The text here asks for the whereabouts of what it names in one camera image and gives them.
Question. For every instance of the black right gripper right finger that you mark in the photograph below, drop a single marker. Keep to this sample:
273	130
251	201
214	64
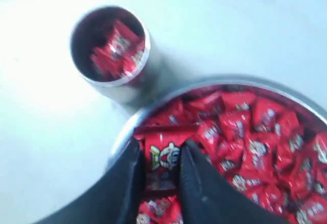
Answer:
206	197

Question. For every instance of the stainless steel bowl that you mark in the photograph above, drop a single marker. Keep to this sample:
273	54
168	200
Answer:
122	137

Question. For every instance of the pile of red wrapped candies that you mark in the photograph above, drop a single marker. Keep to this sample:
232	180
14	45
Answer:
255	144

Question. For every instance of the stainless steel cup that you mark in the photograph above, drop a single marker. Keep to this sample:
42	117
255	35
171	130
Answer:
141	63

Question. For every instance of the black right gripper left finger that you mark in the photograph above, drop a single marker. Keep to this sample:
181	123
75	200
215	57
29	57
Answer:
115	198

